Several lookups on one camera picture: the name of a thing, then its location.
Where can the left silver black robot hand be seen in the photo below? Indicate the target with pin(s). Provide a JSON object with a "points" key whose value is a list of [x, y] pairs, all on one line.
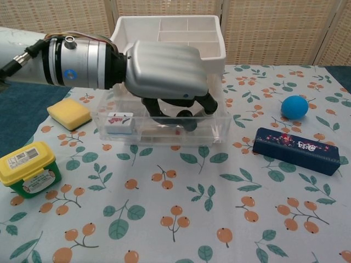
{"points": [[164, 68]]}

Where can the black rubber stopper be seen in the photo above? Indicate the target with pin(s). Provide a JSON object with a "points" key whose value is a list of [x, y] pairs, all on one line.
{"points": [[189, 126]]}

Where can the white clear drawer organizer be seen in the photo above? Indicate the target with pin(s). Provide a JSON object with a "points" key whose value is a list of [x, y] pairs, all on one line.
{"points": [[170, 27]]}

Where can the white mahjong tile box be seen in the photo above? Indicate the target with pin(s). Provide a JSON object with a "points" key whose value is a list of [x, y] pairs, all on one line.
{"points": [[119, 124]]}

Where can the navy blue printed box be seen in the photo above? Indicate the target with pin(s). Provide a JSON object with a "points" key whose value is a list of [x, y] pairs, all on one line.
{"points": [[296, 152]]}

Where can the yellow sponge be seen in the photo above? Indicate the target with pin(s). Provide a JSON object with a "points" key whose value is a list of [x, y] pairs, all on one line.
{"points": [[68, 113]]}

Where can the woven folding screen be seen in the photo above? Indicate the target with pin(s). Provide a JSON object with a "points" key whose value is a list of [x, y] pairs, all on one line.
{"points": [[274, 33]]}

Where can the floral print tablecloth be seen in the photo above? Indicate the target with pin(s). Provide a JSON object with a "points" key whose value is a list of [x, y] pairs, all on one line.
{"points": [[205, 197]]}

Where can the blue ball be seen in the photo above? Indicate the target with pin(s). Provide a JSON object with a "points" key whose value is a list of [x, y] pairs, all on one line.
{"points": [[294, 107]]}

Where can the yellow-lidded green container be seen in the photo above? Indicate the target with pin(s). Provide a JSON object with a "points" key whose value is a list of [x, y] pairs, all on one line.
{"points": [[27, 170]]}

